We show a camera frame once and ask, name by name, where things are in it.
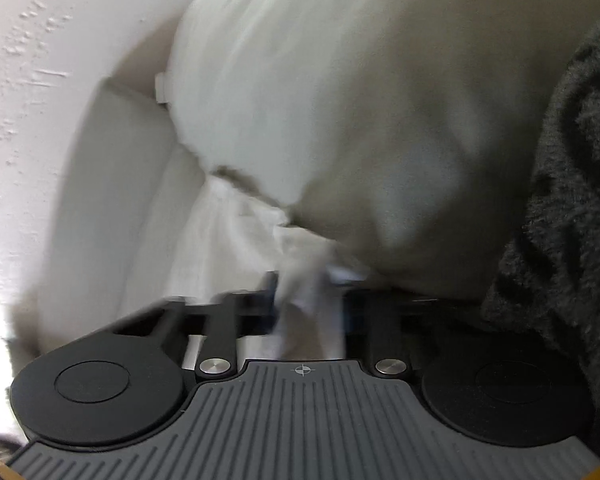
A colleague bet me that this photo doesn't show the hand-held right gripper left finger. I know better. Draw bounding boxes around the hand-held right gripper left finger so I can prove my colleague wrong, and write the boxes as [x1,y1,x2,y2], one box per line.
[110,270,281,381]

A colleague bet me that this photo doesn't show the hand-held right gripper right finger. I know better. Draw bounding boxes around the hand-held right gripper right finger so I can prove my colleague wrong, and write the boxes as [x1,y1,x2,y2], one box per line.
[330,280,486,378]

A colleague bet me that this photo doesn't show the white garment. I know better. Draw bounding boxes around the white garment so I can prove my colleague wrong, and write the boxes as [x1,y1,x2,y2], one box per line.
[165,180,376,361]

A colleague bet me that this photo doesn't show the grey sofa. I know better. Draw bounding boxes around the grey sofa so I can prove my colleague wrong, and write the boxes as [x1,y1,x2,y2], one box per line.
[10,25,216,361]

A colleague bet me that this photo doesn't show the beige cushion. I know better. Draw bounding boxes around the beige cushion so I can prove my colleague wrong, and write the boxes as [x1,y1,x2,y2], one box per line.
[155,0,581,306]

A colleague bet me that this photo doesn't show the black fuzzy blanket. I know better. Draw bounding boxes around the black fuzzy blanket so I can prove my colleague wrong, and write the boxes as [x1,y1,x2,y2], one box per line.
[480,7,600,461]

